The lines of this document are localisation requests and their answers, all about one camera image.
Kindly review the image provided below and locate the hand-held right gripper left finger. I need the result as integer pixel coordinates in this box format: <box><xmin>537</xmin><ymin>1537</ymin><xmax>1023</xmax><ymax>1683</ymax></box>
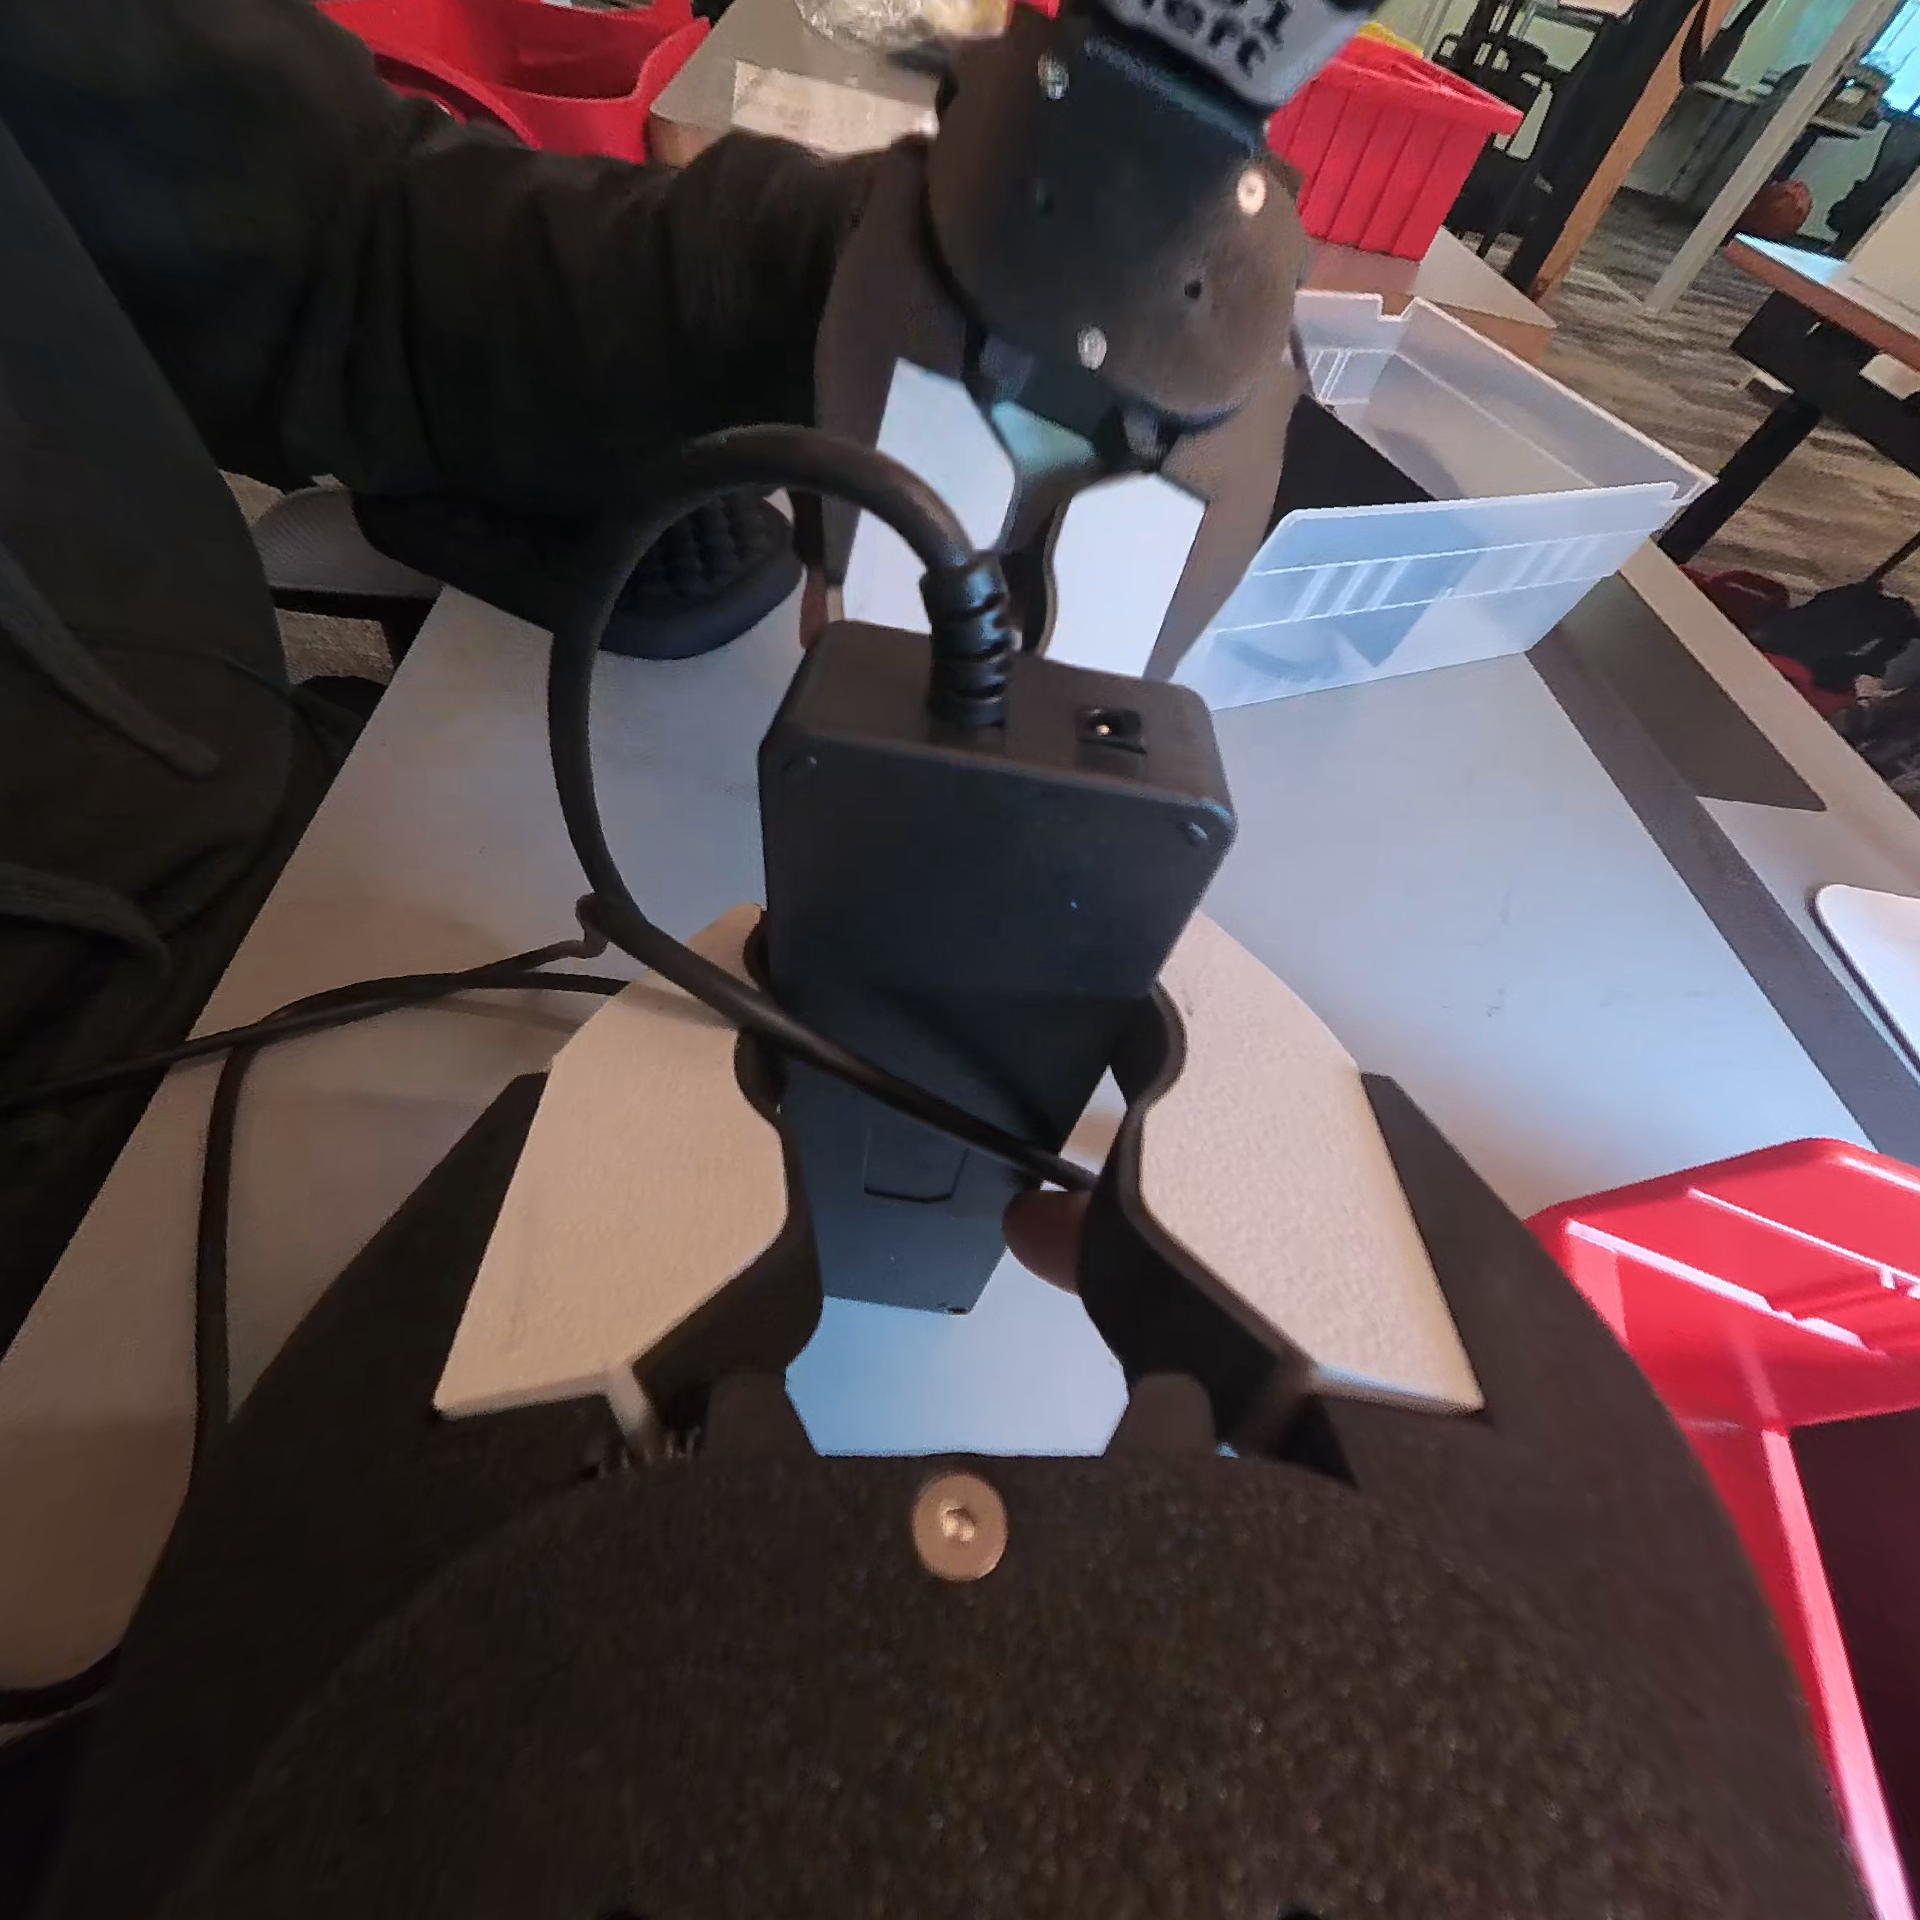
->
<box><xmin>432</xmin><ymin>899</ymin><xmax>827</xmax><ymax>1433</ymax></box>

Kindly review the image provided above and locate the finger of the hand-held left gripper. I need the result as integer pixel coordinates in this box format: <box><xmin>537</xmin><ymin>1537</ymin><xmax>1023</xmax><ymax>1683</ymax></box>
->
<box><xmin>1049</xmin><ymin>468</ymin><xmax>1206</xmax><ymax>673</ymax></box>
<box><xmin>875</xmin><ymin>359</ymin><xmax>1026</xmax><ymax>552</ymax></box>

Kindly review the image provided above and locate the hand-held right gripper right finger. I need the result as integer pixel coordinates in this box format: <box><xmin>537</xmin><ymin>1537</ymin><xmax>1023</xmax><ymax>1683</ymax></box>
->
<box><xmin>1075</xmin><ymin>918</ymin><xmax>1490</xmax><ymax>1487</ymax></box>

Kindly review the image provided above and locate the clear plastic bin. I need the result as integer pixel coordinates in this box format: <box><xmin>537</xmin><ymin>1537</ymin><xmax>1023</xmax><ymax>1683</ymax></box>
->
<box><xmin>1153</xmin><ymin>287</ymin><xmax>1716</xmax><ymax>713</ymax></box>

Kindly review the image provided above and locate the red plastic bin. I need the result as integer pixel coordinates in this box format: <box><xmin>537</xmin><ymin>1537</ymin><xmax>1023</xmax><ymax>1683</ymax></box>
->
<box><xmin>1526</xmin><ymin>1136</ymin><xmax>1920</xmax><ymax>1920</ymax></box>

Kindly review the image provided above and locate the person's left forearm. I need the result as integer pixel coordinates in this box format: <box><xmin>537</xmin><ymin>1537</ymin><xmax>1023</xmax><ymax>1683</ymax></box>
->
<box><xmin>0</xmin><ymin>0</ymin><xmax>902</xmax><ymax>512</ymax></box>

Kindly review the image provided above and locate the person's right hand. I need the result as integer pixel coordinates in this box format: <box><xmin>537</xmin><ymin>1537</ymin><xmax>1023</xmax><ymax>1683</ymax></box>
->
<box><xmin>1001</xmin><ymin>1184</ymin><xmax>1090</xmax><ymax>1296</ymax></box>

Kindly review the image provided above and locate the red ribbed bin white label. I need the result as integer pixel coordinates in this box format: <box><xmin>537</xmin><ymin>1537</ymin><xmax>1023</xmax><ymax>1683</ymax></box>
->
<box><xmin>1272</xmin><ymin>36</ymin><xmax>1524</xmax><ymax>257</ymax></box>

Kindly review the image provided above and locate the background wooden table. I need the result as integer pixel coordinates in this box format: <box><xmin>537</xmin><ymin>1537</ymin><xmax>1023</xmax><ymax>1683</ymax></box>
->
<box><xmin>1723</xmin><ymin>231</ymin><xmax>1920</xmax><ymax>378</ymax></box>

